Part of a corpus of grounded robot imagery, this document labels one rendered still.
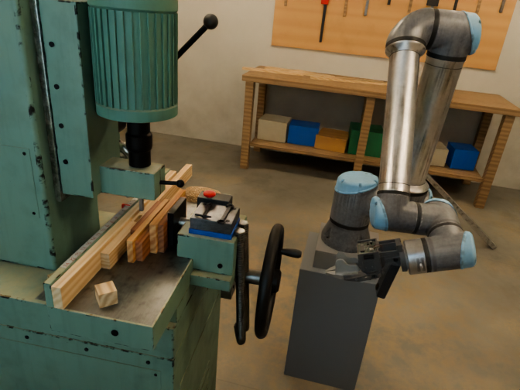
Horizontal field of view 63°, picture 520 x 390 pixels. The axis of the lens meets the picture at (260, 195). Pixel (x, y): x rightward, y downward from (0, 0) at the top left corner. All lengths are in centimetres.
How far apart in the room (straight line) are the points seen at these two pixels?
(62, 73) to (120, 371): 67
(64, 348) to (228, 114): 363
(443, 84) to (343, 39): 279
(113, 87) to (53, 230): 39
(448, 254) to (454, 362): 120
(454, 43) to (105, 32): 96
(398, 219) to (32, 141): 90
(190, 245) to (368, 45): 342
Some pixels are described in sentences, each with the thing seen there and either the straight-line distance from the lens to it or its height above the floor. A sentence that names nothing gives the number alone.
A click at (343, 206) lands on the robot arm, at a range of 156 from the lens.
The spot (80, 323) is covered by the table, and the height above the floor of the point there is 87.
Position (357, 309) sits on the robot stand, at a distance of 169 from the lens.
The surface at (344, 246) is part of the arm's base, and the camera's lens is 161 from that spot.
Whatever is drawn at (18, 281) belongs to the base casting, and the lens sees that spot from 117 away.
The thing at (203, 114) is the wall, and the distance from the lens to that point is 459.
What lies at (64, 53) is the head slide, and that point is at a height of 132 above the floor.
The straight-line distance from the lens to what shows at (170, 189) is 124.
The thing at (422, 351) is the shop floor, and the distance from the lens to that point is 228.
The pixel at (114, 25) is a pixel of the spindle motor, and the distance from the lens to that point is 90.
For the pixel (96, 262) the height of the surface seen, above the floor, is 93.
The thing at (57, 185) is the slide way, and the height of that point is 102.
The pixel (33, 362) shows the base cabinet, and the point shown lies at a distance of 123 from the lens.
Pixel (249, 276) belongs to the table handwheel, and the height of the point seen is 82.
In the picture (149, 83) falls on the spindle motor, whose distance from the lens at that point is 91.
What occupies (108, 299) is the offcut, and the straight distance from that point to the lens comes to 87.
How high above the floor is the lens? 146
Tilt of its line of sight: 25 degrees down
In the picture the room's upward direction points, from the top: 5 degrees clockwise
